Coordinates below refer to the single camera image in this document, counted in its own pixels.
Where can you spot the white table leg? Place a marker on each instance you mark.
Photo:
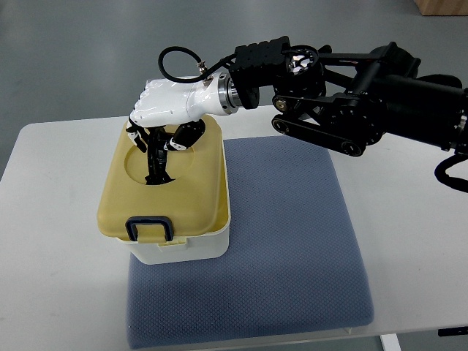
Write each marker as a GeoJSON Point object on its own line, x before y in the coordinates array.
{"type": "Point", "coordinates": [390, 342]}

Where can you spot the black lid handle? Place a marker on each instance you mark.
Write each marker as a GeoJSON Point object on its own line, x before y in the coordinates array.
{"type": "Point", "coordinates": [157, 157]}

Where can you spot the cardboard box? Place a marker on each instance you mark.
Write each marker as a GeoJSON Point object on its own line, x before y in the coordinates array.
{"type": "Point", "coordinates": [442, 7]}

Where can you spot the blue grey fabric mat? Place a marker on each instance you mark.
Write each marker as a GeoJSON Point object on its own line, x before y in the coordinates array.
{"type": "Point", "coordinates": [293, 263]}

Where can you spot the white storage box base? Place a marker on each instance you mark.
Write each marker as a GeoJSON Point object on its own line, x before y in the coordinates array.
{"type": "Point", "coordinates": [209, 245]}

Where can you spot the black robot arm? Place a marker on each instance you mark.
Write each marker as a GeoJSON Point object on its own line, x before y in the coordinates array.
{"type": "Point", "coordinates": [340, 101]}

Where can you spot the black table control panel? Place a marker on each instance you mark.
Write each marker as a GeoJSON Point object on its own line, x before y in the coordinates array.
{"type": "Point", "coordinates": [459, 331]}

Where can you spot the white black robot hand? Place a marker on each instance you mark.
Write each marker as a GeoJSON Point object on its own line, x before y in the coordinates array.
{"type": "Point", "coordinates": [164, 102]}

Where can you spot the dark blue front latch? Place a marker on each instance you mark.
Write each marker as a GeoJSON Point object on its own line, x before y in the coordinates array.
{"type": "Point", "coordinates": [153, 228]}

